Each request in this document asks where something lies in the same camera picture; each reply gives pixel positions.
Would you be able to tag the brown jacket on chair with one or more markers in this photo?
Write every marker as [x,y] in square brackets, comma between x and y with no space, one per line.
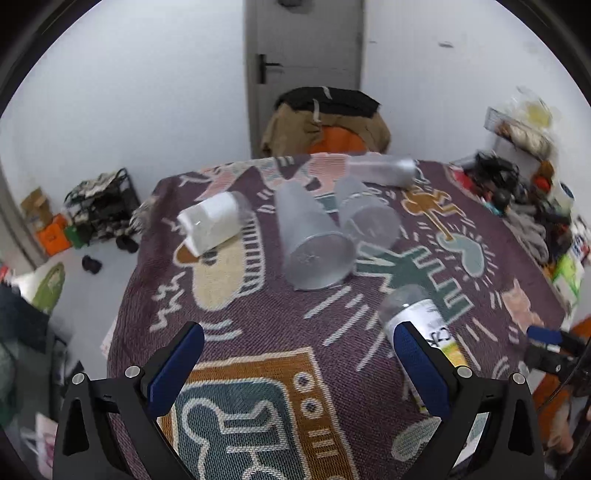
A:
[299,114]

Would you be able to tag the cardboard box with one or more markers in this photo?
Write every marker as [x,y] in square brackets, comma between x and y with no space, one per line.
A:
[37,210]

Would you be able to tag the frosted plastic cup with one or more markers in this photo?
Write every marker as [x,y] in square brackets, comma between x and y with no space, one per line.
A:
[316,253]
[364,217]
[383,170]

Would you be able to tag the orange chair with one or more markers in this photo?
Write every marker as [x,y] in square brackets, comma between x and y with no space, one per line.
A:
[338,140]

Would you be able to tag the green slipper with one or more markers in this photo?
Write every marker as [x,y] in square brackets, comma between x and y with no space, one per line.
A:
[49,290]

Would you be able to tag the black wire wall basket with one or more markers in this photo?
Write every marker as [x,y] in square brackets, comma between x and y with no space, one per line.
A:
[521,135]

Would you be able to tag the black shoe rack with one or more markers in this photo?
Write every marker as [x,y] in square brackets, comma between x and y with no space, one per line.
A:
[101,208]

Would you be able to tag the patterned woven purple blanket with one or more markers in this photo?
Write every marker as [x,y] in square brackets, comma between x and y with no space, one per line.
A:
[304,384]

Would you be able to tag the white labelled plastic cup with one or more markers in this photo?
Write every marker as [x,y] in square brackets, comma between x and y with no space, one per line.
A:
[211,222]

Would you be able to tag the grey knitted cloth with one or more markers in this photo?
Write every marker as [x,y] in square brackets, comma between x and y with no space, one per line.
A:
[530,234]

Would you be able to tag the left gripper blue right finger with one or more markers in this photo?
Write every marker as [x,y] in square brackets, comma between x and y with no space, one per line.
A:
[510,445]

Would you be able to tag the black door handle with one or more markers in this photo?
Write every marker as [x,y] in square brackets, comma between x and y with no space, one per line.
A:
[263,65]

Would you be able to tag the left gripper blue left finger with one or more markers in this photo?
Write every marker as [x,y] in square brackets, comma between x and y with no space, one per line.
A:
[86,446]

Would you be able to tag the clear plastic bag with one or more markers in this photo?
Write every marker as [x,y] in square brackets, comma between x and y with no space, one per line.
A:
[531,109]

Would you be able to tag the orange box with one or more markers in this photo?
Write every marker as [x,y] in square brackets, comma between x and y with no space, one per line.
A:
[53,238]

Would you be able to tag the black shoe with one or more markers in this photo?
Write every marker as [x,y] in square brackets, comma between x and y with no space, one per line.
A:
[91,265]

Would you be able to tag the white tape roll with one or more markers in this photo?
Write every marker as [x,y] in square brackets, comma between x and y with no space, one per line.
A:
[562,198]

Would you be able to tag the yellow white labelled cup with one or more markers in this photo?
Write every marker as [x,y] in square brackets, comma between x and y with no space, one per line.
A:
[411,303]

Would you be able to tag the grey door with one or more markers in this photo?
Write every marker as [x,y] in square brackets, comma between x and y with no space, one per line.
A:
[319,43]

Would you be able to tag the person's right hand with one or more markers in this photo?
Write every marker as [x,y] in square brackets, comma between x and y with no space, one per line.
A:
[560,438]

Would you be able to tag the frosted plastic cup left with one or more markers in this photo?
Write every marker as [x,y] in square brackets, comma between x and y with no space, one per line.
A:
[316,253]

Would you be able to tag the frosted plastic cup far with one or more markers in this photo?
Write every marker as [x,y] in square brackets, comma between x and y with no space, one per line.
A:
[383,170]

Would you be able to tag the green tissue pack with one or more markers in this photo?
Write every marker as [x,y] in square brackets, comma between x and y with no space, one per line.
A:
[567,279]

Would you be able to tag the frosted plastic cup middle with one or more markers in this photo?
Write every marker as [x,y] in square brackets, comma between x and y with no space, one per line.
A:
[364,217]

